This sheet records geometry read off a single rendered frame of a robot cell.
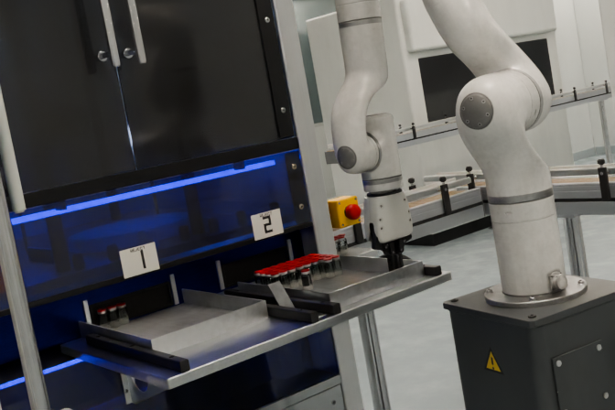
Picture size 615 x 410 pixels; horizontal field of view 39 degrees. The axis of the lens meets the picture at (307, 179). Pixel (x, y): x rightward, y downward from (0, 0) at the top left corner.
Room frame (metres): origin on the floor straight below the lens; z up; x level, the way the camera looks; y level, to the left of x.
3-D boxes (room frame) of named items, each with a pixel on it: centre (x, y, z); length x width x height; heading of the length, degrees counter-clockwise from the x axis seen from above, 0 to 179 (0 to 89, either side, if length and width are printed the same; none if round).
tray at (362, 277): (1.87, -0.01, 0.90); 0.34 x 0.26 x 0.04; 36
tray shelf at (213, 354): (1.80, 0.15, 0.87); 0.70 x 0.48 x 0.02; 127
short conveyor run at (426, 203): (2.49, -0.21, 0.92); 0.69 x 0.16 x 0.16; 127
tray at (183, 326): (1.76, 0.33, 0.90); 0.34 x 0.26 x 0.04; 37
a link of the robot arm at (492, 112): (1.57, -0.37, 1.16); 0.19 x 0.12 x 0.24; 140
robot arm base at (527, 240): (1.60, -0.39, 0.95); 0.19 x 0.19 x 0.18
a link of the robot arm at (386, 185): (1.79, -0.16, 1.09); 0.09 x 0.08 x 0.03; 127
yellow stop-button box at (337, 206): (2.20, -0.07, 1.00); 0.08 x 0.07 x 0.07; 37
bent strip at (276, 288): (1.68, 0.06, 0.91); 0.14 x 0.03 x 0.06; 37
